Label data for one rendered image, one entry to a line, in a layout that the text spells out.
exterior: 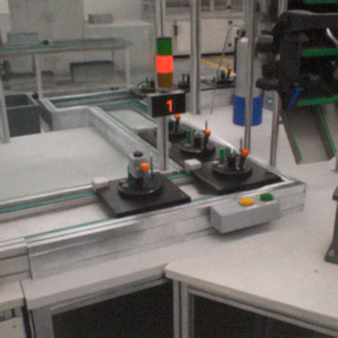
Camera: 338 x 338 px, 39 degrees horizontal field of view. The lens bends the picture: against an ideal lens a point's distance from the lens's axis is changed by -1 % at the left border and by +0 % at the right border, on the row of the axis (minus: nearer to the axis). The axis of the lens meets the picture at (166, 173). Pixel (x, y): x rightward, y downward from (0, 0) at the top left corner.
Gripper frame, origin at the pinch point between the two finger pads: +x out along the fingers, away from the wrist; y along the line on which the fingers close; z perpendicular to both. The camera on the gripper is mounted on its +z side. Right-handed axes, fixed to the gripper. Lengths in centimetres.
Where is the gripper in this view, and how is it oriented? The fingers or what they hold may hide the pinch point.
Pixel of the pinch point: (286, 99)
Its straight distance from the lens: 145.0
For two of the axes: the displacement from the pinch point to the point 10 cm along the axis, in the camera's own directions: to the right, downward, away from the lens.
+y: -9.1, 1.7, -3.8
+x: 0.2, 9.3, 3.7
